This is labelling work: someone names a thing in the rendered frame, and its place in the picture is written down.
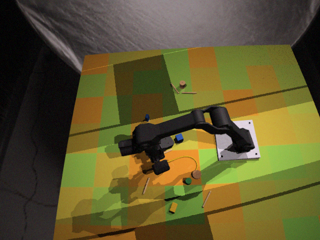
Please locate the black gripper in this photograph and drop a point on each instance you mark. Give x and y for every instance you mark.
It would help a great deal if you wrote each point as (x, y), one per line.
(158, 167)

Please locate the round wooden button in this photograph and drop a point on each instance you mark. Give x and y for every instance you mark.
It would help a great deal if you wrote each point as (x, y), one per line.
(196, 174)

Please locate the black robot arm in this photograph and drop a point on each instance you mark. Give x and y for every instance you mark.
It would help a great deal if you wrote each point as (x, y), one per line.
(146, 137)

